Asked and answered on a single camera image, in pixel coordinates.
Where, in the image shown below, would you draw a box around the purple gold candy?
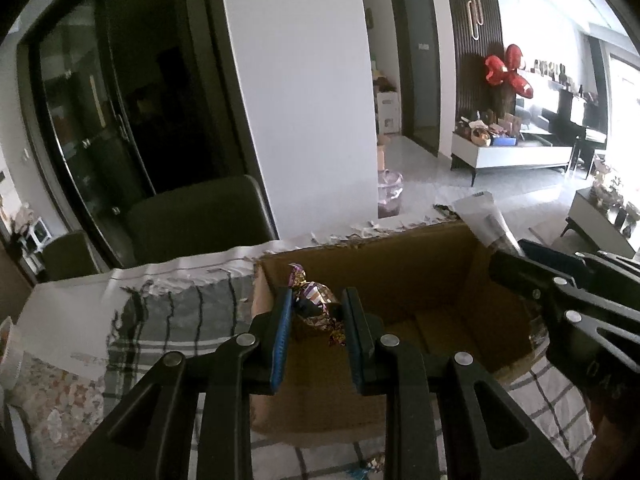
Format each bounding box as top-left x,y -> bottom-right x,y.
288,262 -> 346,346

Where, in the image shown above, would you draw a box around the person's right hand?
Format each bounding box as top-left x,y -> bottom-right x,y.
582,401 -> 639,480

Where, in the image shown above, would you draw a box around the coffee table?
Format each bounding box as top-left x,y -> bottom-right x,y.
562,188 -> 639,258

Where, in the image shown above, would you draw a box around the floral table runner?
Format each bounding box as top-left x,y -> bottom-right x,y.
8,353 -> 105,479

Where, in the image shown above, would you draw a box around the brown cardboard box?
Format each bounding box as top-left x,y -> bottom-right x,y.
250,222 -> 544,448

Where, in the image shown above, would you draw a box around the white low tv cabinet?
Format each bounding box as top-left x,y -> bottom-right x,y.
450,134 -> 573,186

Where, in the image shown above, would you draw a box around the dark dining chair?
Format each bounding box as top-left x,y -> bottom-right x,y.
42,231 -> 101,281
127,174 -> 277,264

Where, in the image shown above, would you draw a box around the red balloon decoration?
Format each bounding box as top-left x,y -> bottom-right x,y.
484,44 -> 534,99

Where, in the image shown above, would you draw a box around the small floor cardboard box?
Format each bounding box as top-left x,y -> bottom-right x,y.
376,134 -> 390,171

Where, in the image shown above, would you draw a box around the white storage drawers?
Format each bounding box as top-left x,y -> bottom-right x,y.
375,91 -> 401,134

